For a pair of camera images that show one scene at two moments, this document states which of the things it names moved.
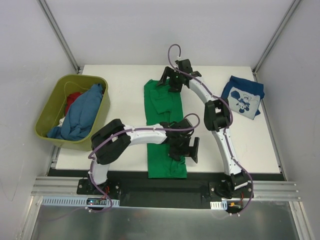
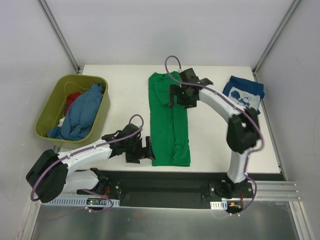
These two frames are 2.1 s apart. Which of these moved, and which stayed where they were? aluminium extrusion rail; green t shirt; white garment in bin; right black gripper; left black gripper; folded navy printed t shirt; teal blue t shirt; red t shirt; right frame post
Moved: green t shirt; right black gripper; left black gripper
Stayed: aluminium extrusion rail; white garment in bin; teal blue t shirt; right frame post; folded navy printed t shirt; red t shirt
